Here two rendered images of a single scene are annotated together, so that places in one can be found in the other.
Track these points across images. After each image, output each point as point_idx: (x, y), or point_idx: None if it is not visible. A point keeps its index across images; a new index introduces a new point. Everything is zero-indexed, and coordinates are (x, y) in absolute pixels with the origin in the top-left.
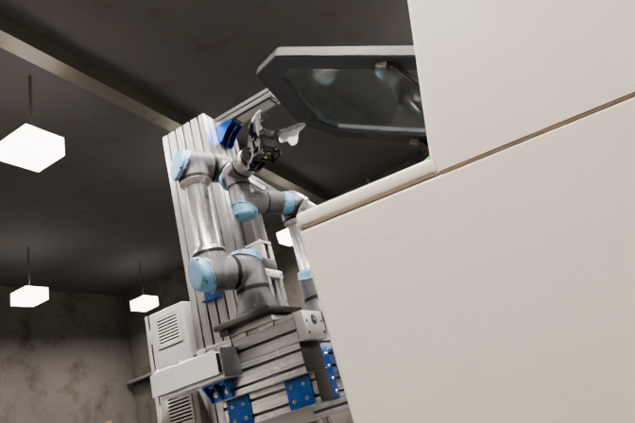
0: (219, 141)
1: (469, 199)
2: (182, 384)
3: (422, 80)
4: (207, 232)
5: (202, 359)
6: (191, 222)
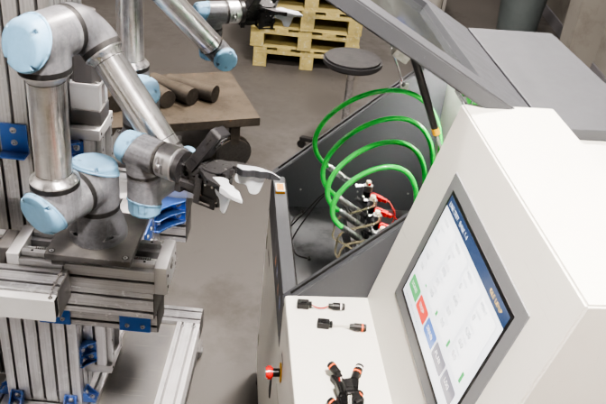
0: None
1: None
2: (2, 315)
3: None
4: (61, 164)
5: (35, 303)
6: (35, 140)
